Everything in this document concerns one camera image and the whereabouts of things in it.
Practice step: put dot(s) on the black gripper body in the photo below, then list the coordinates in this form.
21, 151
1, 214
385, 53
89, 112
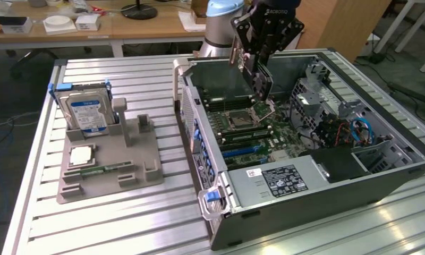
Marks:
274, 18

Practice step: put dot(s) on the hard disk with blue caddy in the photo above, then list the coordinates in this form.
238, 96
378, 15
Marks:
86, 114

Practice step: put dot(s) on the grey parts rack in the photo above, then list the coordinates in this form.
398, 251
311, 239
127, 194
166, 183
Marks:
105, 186

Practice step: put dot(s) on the white table frame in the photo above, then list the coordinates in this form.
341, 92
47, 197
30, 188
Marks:
385, 34

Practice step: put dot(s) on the black gpu with metal bracket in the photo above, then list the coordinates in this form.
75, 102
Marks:
255, 79

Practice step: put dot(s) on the black lamp base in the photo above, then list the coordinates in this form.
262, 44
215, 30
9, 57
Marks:
139, 12

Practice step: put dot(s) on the brown cardboard box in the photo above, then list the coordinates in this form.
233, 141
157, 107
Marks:
198, 8

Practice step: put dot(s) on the wooden desk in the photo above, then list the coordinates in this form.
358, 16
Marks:
38, 38

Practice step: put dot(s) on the black chair base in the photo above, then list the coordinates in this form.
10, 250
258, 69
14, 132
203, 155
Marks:
31, 57

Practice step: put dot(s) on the metal socket cover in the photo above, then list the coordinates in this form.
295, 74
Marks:
265, 109

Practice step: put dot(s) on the silver metal drive cage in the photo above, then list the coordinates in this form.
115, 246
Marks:
311, 101

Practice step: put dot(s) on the wooden cabinet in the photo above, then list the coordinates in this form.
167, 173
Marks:
343, 26

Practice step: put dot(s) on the silver disk bay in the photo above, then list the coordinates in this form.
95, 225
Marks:
378, 156

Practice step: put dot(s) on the white paper stack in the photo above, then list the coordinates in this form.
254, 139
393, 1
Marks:
190, 24

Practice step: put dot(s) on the blue expansion slot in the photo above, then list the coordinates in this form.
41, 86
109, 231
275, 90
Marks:
242, 151

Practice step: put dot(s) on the dark installed RAM stick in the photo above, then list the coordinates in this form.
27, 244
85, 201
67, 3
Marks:
245, 135

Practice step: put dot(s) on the silver CPU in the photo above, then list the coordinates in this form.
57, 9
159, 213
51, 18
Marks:
81, 155

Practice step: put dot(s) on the blue case latch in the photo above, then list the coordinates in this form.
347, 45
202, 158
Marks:
213, 197

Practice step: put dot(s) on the small white labelled box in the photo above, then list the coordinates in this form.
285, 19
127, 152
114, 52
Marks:
87, 23

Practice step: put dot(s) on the grey power supply unit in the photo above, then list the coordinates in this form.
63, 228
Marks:
279, 183

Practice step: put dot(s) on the green RAM stick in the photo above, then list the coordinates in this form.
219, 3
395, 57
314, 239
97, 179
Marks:
94, 169

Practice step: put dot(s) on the green motherboard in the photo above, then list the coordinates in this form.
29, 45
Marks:
282, 138

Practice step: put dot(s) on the black open PC case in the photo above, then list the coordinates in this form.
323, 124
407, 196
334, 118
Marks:
303, 212

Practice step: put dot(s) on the grey cup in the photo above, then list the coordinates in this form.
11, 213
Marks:
37, 3

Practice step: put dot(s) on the CPU socket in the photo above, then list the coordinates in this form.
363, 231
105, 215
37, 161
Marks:
239, 119

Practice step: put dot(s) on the white box with black lid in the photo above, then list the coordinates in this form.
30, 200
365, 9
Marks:
13, 25

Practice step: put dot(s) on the white round container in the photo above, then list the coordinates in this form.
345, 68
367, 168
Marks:
58, 24

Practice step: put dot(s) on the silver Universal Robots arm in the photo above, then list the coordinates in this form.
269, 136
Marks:
218, 29

